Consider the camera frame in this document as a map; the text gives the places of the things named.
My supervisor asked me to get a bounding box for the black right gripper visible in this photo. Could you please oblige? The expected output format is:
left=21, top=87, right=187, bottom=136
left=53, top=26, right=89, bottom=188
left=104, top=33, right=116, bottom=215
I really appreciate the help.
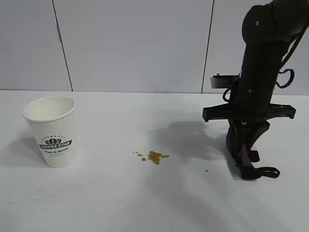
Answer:
left=202, top=83, right=297, bottom=163

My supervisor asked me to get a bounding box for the purple and black cloth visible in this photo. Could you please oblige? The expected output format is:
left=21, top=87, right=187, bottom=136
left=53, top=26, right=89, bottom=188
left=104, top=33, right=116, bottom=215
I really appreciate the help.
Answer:
left=225, top=122, right=281, bottom=181

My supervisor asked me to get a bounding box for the white paper coffee cup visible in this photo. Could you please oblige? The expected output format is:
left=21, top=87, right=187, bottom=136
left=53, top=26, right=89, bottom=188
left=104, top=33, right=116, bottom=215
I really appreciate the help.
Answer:
left=22, top=96, right=77, bottom=168

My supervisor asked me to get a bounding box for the large brown coffee spill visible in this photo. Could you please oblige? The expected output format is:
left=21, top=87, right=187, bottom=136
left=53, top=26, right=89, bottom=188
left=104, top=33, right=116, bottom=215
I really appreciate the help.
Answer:
left=147, top=150, right=170, bottom=166

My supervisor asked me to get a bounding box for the black right camera cable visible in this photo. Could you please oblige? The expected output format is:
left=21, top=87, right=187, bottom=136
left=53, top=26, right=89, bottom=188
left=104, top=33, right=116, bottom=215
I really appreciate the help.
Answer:
left=223, top=87, right=237, bottom=102

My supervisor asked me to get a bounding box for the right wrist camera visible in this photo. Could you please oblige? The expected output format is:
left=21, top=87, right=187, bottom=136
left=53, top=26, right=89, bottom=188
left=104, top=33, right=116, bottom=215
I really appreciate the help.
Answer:
left=210, top=73, right=240, bottom=89

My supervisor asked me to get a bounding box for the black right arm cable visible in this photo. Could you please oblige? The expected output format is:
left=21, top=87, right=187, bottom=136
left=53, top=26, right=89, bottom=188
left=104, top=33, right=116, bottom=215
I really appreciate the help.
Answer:
left=276, top=23, right=306, bottom=89

